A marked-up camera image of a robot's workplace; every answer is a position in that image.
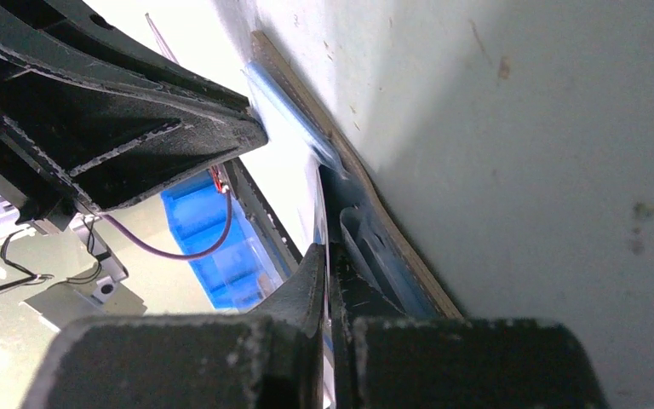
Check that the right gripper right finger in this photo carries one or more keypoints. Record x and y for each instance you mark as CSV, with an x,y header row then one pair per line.
x,y
386,359

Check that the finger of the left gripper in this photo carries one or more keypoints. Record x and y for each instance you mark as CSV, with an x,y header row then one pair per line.
x,y
80,133
107,51

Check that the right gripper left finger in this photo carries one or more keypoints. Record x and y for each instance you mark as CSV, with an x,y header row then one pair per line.
x,y
269,357

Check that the beige card holder wallet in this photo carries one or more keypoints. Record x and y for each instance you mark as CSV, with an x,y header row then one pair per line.
x,y
266,53

